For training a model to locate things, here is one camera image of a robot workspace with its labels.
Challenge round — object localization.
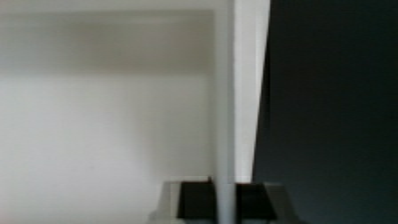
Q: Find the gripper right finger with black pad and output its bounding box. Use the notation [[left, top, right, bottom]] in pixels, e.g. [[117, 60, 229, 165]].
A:
[[235, 181, 306, 224]]

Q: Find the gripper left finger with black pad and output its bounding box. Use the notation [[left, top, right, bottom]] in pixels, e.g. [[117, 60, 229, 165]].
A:
[[151, 177, 219, 224]]

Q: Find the white drawer cabinet box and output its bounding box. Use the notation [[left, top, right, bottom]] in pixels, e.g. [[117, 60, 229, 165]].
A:
[[0, 0, 270, 224]]

